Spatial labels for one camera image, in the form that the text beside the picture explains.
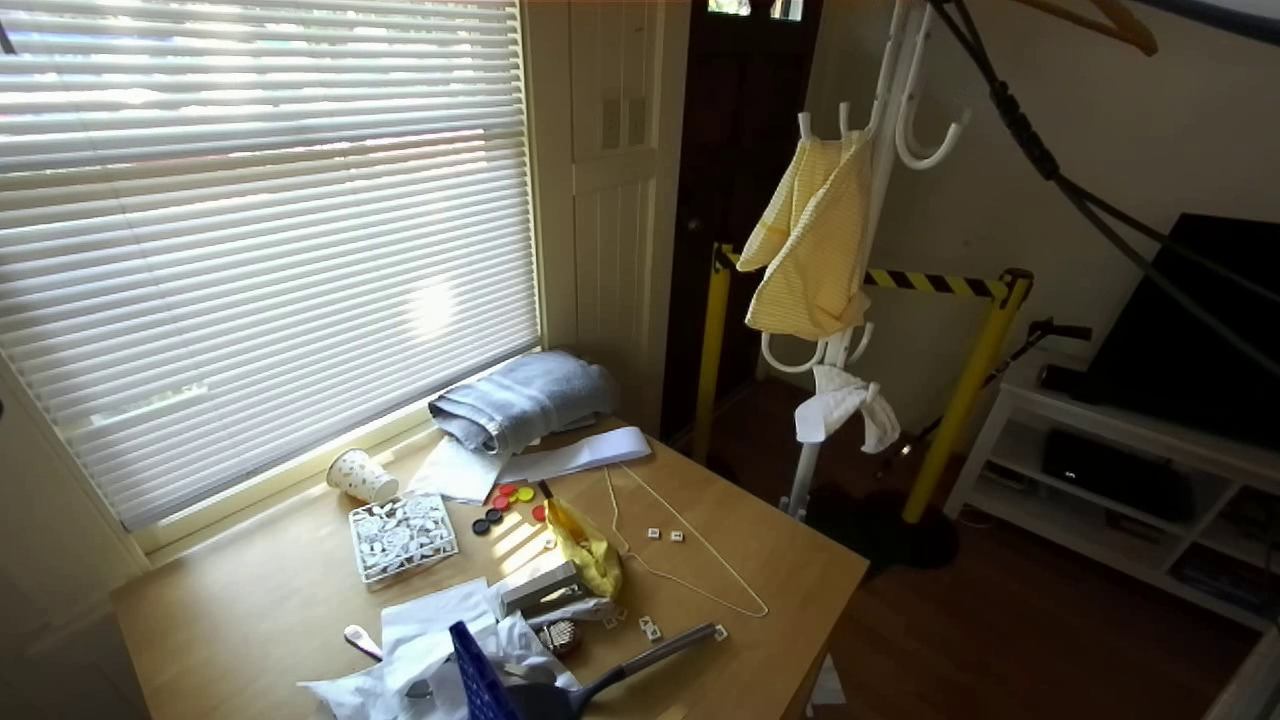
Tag white metal coat rack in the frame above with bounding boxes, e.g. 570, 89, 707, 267
755, 0, 967, 519

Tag grey folded towel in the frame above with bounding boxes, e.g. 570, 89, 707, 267
424, 342, 619, 460

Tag yellow plastic bag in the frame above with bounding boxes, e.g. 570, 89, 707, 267
534, 481, 628, 602

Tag yellow cloth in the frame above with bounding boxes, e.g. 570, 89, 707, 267
734, 126, 879, 342

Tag white knotted cloth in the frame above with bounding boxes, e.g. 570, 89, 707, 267
789, 359, 907, 460

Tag white paper sheet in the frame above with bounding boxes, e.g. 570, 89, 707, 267
405, 430, 512, 506

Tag grey rectangular box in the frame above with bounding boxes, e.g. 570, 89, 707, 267
498, 551, 619, 633

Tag dark brown door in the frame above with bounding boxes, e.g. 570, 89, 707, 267
661, 0, 828, 435

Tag black white patterned box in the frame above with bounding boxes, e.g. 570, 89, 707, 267
343, 486, 466, 596

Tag yellow black striped tape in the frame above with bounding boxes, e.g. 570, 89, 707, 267
717, 241, 1009, 307

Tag white patterned paper cup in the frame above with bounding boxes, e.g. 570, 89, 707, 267
324, 442, 405, 506

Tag blue white plastic packaging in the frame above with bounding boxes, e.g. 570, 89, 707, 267
296, 577, 591, 720

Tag blue connect four grid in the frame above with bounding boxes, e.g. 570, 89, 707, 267
445, 617, 534, 720

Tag white floor paper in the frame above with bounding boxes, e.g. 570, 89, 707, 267
802, 647, 852, 710

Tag white window blinds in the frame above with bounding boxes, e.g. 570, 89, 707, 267
0, 0, 546, 541

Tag small white utensil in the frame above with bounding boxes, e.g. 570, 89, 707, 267
341, 618, 394, 668

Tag black media player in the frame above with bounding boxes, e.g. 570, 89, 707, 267
1040, 424, 1199, 522

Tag white television stand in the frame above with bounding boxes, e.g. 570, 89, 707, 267
942, 376, 1280, 634

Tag black television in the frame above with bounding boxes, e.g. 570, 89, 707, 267
1037, 209, 1280, 453

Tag yellow barrier post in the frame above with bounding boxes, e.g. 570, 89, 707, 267
859, 265, 1040, 570
689, 241, 741, 441

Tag white wire hanger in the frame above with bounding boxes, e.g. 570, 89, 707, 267
604, 465, 777, 623

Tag black pan metal handle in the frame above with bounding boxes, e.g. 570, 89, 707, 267
503, 617, 726, 720

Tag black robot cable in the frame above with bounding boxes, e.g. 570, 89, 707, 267
925, 0, 1280, 383

